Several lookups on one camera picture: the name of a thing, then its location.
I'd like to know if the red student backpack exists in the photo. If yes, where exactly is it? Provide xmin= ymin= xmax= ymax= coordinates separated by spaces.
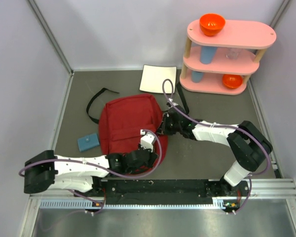
xmin=90 ymin=94 xmax=168 ymax=163

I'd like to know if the blue snap wallet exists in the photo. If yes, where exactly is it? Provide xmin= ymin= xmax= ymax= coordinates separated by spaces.
xmin=77 ymin=133 xmax=100 ymax=152

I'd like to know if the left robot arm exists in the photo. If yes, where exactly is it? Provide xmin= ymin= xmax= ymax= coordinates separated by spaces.
xmin=19 ymin=147 xmax=161 ymax=196

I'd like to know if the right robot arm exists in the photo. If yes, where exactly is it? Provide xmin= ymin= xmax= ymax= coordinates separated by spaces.
xmin=158 ymin=106 xmax=273 ymax=196

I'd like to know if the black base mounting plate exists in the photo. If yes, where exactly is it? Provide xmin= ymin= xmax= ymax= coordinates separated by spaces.
xmin=85 ymin=178 xmax=249 ymax=205

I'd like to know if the blue cup bottom shelf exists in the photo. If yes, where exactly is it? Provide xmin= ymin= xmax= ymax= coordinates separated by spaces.
xmin=191 ymin=71 xmax=204 ymax=83

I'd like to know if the blue cup shelf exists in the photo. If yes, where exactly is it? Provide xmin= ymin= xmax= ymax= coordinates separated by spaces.
xmin=191 ymin=71 xmax=204 ymax=83
xmin=200 ymin=46 xmax=217 ymax=64

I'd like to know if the orange bowl bottom shelf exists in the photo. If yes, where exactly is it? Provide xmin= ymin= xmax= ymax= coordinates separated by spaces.
xmin=222 ymin=74 xmax=243 ymax=89

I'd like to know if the orange bowl shelf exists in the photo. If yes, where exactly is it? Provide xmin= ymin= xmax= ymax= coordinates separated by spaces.
xmin=222 ymin=74 xmax=243 ymax=89
xmin=199 ymin=13 xmax=225 ymax=37

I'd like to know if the pink three-tier shelf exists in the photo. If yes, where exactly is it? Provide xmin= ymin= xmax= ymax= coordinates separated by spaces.
xmin=180 ymin=20 xmax=277 ymax=95

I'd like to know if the blue cup middle shelf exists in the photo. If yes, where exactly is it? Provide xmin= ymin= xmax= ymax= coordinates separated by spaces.
xmin=200 ymin=46 xmax=217 ymax=64

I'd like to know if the clear glass cup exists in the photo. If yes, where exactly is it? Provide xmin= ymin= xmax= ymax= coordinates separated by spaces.
xmin=225 ymin=48 xmax=242 ymax=60

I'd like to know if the orange bowl top shelf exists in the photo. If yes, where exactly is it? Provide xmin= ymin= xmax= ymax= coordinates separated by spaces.
xmin=199 ymin=13 xmax=225 ymax=37

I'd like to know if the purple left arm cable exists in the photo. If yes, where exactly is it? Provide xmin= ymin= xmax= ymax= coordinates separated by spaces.
xmin=18 ymin=129 xmax=162 ymax=215

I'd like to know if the slotted cable duct rail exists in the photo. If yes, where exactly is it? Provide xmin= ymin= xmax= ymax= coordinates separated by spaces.
xmin=39 ymin=196 xmax=240 ymax=210

